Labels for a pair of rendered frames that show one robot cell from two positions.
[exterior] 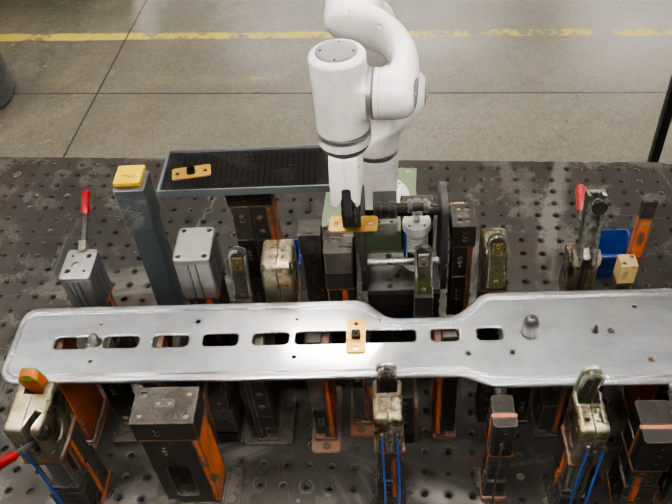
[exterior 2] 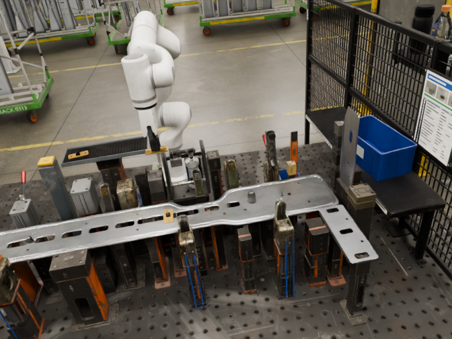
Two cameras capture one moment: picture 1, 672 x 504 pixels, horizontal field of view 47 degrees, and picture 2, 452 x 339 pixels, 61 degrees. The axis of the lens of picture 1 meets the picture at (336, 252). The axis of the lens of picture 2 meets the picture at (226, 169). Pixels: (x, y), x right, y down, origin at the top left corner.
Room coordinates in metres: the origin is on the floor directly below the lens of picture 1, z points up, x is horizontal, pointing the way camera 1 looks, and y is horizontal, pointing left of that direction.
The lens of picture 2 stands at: (-0.28, -0.02, 1.97)
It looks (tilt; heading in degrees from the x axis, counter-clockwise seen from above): 33 degrees down; 348
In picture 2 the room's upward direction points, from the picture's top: 6 degrees counter-clockwise
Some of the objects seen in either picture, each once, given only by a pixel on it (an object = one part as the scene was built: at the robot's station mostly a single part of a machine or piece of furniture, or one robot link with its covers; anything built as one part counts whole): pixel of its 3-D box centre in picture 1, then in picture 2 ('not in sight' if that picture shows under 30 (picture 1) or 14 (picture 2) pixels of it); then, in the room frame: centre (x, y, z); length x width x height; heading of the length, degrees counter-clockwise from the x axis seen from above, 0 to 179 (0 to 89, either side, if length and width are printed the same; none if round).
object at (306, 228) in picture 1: (317, 288); (148, 207); (1.17, 0.05, 0.90); 0.05 x 0.05 x 0.40; 84
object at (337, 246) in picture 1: (344, 297); (163, 208); (1.14, -0.01, 0.89); 0.13 x 0.11 x 0.38; 174
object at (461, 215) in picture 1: (458, 282); (218, 192); (1.14, -0.27, 0.91); 0.07 x 0.05 x 0.42; 174
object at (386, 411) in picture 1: (389, 447); (192, 268); (0.76, -0.07, 0.87); 0.12 x 0.09 x 0.35; 174
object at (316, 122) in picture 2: not in sight; (360, 150); (1.06, -0.94, 1.01); 0.90 x 0.22 x 0.03; 174
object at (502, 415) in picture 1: (498, 451); (247, 261); (0.75, -0.28, 0.84); 0.11 x 0.08 x 0.29; 174
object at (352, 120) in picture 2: not in sight; (348, 150); (0.86, -0.75, 1.17); 0.12 x 0.01 x 0.34; 174
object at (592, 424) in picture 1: (574, 460); (283, 256); (0.70, -0.41, 0.87); 0.12 x 0.09 x 0.35; 174
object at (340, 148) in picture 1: (344, 132); (144, 99); (0.97, -0.03, 1.48); 0.09 x 0.08 x 0.03; 172
